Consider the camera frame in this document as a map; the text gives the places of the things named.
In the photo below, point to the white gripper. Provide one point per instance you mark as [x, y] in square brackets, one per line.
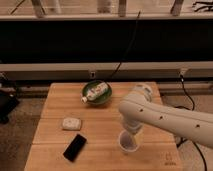
[135, 128]

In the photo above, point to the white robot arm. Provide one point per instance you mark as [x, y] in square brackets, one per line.
[137, 108]

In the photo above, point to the green bowl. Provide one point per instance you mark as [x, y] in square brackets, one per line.
[103, 98]

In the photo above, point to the white plastic bottle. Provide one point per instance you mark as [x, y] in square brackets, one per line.
[92, 92]

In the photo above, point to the wooden table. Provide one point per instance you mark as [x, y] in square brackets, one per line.
[101, 127]

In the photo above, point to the black smartphone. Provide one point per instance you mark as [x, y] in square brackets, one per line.
[75, 147]

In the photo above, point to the white soap bar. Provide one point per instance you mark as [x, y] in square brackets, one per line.
[73, 124]

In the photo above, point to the black object at left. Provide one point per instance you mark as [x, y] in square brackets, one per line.
[8, 101]

